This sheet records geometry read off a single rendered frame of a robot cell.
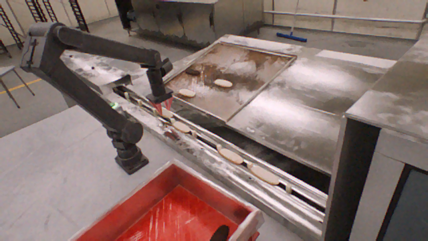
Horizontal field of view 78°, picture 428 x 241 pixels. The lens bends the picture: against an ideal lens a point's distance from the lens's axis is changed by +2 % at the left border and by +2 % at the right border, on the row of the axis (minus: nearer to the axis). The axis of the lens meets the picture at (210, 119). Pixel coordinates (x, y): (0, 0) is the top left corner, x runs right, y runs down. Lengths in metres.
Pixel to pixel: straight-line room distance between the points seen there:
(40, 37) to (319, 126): 0.83
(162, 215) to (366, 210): 0.59
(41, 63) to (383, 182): 0.68
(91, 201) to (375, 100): 0.85
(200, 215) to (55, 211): 0.48
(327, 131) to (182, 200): 0.51
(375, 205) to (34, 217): 0.93
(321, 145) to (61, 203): 0.86
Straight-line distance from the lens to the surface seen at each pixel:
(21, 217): 1.07
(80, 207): 0.97
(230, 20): 3.98
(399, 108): 0.31
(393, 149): 0.29
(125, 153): 0.97
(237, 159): 0.87
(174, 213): 0.81
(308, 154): 0.85
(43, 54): 0.72
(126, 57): 0.91
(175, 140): 0.99
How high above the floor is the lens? 1.46
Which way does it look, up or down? 34 degrees down
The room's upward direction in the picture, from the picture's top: 9 degrees counter-clockwise
